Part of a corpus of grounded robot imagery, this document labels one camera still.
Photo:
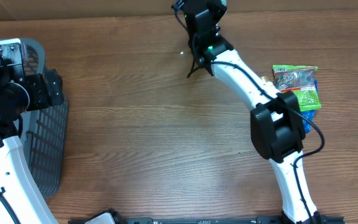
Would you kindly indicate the white tube gold cap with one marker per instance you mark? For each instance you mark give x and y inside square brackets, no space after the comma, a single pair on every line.
[267,80]

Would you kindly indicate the green red snack bag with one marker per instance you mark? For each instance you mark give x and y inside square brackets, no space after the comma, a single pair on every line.
[300,79]

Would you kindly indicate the blue snack packet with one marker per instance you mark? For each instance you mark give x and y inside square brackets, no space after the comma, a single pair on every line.
[309,114]

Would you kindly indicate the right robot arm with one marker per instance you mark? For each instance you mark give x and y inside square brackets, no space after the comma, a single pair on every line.
[276,123]

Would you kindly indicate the grey plastic mesh basket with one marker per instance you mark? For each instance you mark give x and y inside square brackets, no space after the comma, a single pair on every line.
[48,149]

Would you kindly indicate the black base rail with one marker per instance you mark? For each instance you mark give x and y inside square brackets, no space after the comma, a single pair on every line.
[112,216]

